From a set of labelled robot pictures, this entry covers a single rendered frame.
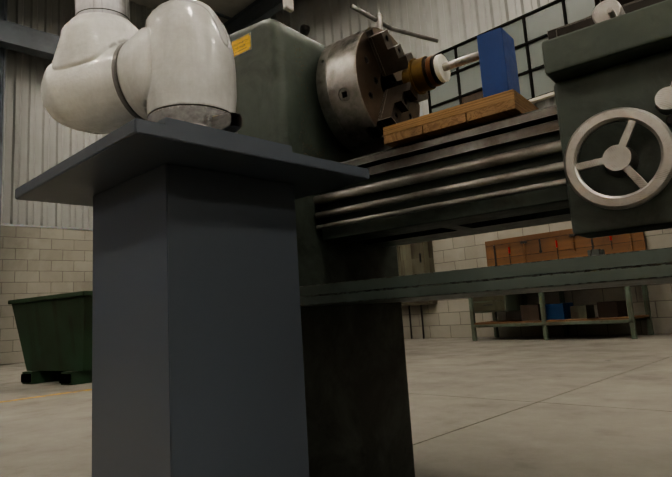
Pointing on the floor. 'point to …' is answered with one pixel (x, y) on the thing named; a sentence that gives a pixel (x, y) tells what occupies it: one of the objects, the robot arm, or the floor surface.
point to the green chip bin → (56, 337)
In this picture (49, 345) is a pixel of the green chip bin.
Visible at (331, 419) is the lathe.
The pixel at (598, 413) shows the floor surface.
